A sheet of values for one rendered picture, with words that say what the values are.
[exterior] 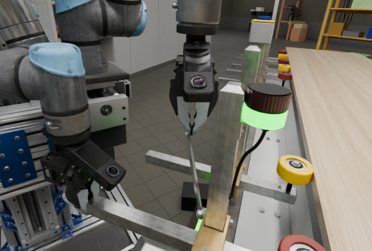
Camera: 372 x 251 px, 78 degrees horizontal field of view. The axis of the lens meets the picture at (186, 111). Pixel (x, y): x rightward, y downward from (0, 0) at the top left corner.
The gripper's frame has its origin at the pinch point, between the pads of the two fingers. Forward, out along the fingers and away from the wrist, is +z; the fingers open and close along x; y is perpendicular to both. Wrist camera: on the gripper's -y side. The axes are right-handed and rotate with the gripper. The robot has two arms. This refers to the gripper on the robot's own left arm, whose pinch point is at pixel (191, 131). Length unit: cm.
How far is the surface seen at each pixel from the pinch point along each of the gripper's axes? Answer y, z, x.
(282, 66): 120, 15, -67
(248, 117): -11.7, -9.4, -7.2
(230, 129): -10.4, -6.7, -5.3
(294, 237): -14.7, 10.7, -17.3
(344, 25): 518, 9, -359
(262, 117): -12.9, -10.1, -8.6
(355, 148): 15, 12, -48
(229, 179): -10.9, 2.4, -6.1
